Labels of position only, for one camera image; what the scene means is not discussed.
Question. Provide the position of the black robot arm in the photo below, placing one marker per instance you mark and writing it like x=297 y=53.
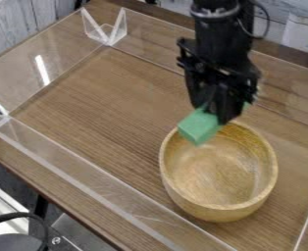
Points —
x=218 y=6

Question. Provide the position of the green rectangular block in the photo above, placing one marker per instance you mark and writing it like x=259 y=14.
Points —
x=199 y=126

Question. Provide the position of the white cylindrical container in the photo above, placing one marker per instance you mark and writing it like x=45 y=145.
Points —
x=294 y=37

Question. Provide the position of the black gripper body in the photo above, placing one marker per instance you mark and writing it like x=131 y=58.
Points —
x=220 y=46

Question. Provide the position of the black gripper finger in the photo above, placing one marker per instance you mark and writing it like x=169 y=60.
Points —
x=232 y=96
x=200 y=87

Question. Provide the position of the grey metal clamp plate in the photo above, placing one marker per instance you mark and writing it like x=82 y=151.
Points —
x=60 y=239

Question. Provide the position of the clear acrylic corner bracket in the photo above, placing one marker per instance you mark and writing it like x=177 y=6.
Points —
x=105 y=34

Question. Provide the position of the clear acrylic enclosure wall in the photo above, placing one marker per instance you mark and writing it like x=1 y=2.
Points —
x=85 y=110

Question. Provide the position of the brown wooden bowl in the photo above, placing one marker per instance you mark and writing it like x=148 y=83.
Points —
x=220 y=180

